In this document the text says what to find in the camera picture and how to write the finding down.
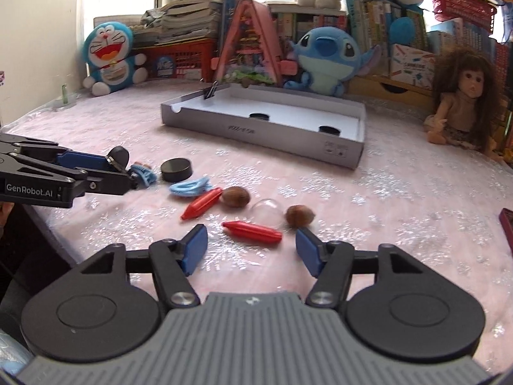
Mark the stack of books and papers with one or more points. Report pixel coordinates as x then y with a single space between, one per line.
188 12

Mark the clear plastic dome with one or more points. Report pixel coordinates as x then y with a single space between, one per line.
266 210

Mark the wooden drawer organiser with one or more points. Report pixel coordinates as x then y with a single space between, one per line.
384 86

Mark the shallow white cardboard box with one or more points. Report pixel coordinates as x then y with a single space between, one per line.
264 136

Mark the pink snowflake tablecloth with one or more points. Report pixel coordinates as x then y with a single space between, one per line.
400 208

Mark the white pencil print box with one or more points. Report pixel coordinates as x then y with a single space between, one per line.
412 64

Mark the dark red book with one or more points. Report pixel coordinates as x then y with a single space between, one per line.
508 226

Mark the brown-haired doll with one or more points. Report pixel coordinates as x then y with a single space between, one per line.
465 100

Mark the row of upright books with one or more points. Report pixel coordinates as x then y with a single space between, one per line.
372 20

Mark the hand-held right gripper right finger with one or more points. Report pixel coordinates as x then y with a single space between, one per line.
306 248

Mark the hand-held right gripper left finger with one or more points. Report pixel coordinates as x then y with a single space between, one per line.
196 248

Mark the brown nut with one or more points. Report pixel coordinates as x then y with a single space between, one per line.
299 215
236 197

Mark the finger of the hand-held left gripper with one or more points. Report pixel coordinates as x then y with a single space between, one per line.
108 182
80 159

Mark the blue alien plush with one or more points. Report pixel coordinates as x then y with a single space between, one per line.
324 58

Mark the red plastic basket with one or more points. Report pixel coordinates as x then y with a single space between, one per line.
461 6

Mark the blue white card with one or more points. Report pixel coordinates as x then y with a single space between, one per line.
164 66

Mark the red crayon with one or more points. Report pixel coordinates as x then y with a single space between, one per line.
202 204
252 231

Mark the pink triangular toy house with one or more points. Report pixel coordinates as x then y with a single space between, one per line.
248 44

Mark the small blue hair clip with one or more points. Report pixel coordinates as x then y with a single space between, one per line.
143 173

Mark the red plastic crate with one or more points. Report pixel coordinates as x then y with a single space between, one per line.
188 58

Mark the row of colourful thin books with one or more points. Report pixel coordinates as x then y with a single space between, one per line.
505 88

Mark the blue robot cat plush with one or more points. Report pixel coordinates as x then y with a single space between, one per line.
110 58

